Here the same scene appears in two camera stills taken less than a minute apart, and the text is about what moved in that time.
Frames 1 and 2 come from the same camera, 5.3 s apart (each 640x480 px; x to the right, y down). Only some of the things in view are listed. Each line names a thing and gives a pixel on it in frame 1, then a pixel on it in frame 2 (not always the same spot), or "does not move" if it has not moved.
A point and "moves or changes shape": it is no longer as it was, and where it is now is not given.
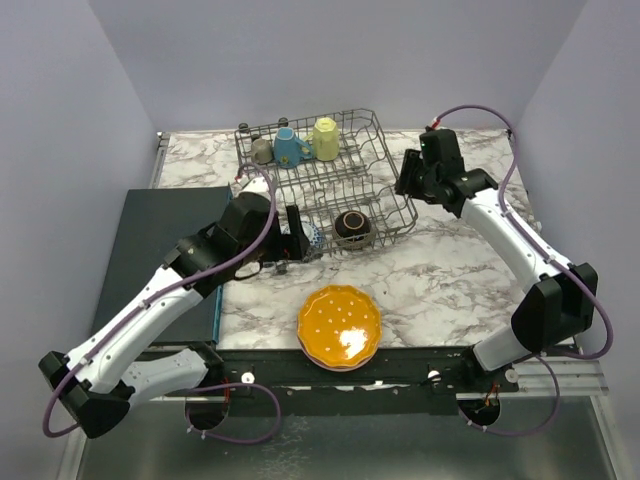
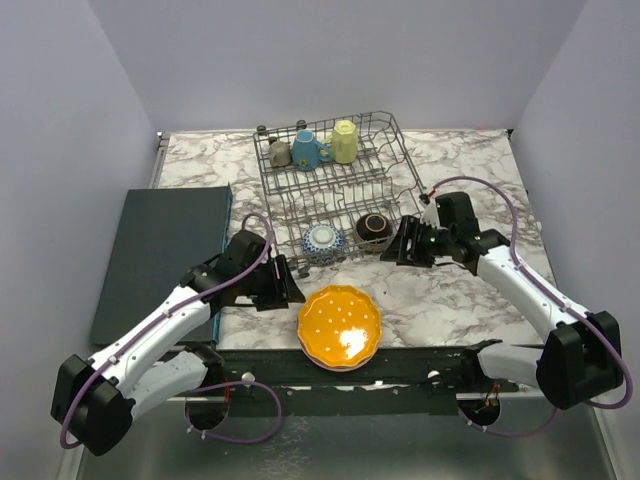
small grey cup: (261, 150) to (280, 154)
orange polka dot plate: (339, 326) does not move
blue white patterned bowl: (313, 234) moves or changes shape
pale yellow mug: (325, 139) to (344, 142)
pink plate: (332, 368) does not move
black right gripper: (405, 185) to (397, 249)
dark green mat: (153, 222) does not move
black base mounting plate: (406, 380) does not move
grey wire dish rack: (336, 166) moves or changes shape
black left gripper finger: (300, 244) to (288, 286)
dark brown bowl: (353, 225) to (374, 230)
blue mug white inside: (289, 149) to (307, 152)
